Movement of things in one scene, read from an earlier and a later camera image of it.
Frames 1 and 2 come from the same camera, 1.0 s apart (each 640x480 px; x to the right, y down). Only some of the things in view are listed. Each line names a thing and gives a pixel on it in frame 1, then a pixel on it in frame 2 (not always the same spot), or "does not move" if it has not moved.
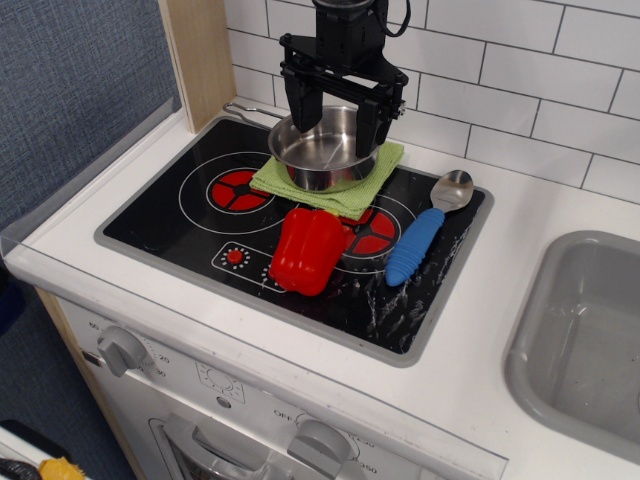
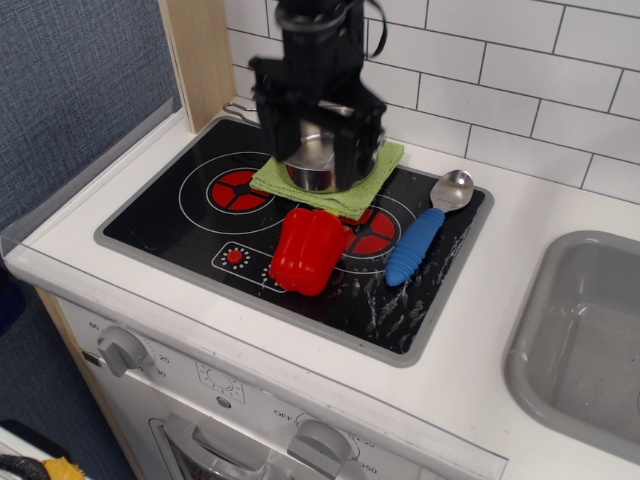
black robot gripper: (346, 59) to (323, 59)
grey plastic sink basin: (573, 349) does not move
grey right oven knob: (320, 446) does not move
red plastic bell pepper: (308, 250) does not move
